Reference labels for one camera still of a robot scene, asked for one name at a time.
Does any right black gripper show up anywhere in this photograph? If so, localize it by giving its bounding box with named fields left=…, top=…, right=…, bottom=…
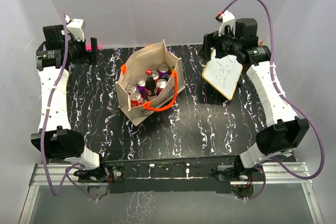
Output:
left=198, top=25, right=242, bottom=62

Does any purple Fanta can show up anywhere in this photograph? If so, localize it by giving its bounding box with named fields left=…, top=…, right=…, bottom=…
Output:
left=125, top=84, right=137, bottom=94
left=157, top=64, right=171, bottom=81
left=136, top=78, right=146, bottom=95

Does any red Coke can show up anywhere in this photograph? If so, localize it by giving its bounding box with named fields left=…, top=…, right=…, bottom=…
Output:
left=152, top=71, right=161, bottom=82
left=156, top=79, right=167, bottom=95
left=129, top=91, right=144, bottom=108

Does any canvas bag with orange handles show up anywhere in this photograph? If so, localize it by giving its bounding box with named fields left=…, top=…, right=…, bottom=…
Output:
left=115, top=41, right=185, bottom=126

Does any dark Pepsi bottle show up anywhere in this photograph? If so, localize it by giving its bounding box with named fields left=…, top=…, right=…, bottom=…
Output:
left=145, top=69, right=158, bottom=101

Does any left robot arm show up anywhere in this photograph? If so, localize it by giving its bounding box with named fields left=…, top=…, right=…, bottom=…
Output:
left=30, top=19, right=109, bottom=182

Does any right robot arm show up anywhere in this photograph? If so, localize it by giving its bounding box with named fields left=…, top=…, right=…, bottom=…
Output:
left=199, top=12, right=309, bottom=180

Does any black marble pattern mat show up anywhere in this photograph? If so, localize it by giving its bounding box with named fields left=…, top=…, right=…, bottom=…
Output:
left=67, top=45, right=266, bottom=161

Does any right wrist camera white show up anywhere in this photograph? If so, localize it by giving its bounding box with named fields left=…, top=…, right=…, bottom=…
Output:
left=215, top=10, right=235, bottom=37

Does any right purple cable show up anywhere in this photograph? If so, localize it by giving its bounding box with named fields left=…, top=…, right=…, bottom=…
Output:
left=219, top=0, right=326, bottom=200

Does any purple cable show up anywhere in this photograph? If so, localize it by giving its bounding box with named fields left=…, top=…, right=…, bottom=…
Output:
left=39, top=10, right=98, bottom=201
left=219, top=0, right=326, bottom=200

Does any small whiteboard with orange frame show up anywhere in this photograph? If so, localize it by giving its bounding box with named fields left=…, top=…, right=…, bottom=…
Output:
left=202, top=49, right=243, bottom=100

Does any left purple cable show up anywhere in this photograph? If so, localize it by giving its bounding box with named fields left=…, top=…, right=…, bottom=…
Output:
left=39, top=10, right=98, bottom=201

